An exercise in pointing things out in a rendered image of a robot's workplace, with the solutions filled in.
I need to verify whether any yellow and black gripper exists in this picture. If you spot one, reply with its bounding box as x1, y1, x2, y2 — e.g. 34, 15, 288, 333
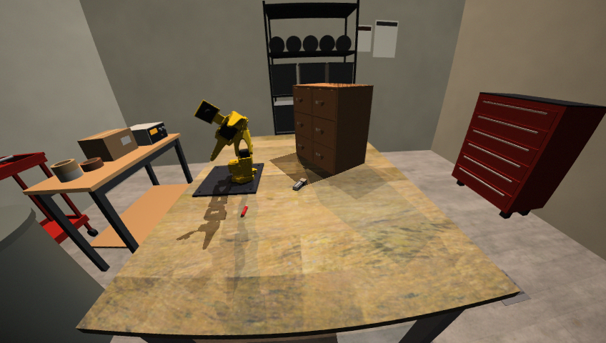
194, 100, 244, 161

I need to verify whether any dark brown wooden chest of drawers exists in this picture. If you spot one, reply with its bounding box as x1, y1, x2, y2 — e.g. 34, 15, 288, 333
292, 84, 373, 175

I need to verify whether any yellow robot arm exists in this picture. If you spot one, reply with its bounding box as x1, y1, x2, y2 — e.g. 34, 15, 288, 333
229, 116, 257, 184

